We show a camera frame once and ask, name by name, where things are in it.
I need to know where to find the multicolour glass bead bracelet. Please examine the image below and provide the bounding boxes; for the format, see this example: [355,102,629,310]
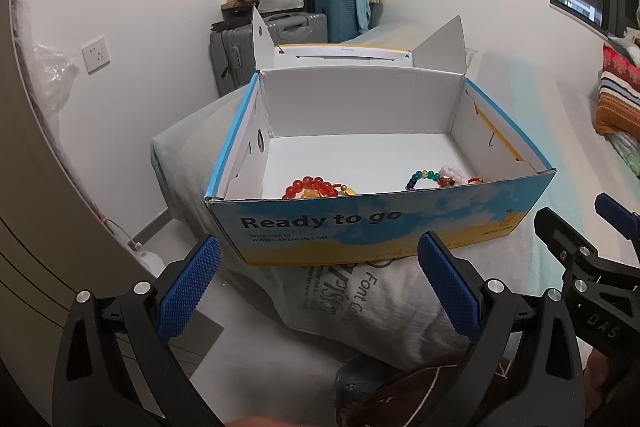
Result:
[403,168,444,192]

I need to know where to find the grey suitcase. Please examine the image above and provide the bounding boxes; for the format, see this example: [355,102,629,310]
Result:
[208,12,328,96]

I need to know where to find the teal suitcase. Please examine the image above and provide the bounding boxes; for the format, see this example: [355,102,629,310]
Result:
[304,0,372,43]

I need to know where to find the clear plastic bag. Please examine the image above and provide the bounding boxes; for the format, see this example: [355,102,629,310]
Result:
[32,44,79,115]

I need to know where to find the red bead bracelet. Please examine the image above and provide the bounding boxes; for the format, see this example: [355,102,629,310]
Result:
[281,174,342,200]

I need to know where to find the blue yellow cardboard box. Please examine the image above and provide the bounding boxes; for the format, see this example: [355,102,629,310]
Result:
[204,18,555,267]

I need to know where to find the floral blanket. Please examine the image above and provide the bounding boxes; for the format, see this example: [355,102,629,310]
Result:
[605,132,640,178]

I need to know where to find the striped bed sheet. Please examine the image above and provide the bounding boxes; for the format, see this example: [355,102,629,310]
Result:
[150,24,640,373]

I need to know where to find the right hand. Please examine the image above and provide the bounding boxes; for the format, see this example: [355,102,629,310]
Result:
[584,349,640,427]

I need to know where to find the white wall socket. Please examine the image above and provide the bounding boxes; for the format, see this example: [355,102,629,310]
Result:
[81,37,111,75]

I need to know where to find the striped brown pillow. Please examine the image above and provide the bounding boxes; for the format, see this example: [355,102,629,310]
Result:
[593,43,640,140]

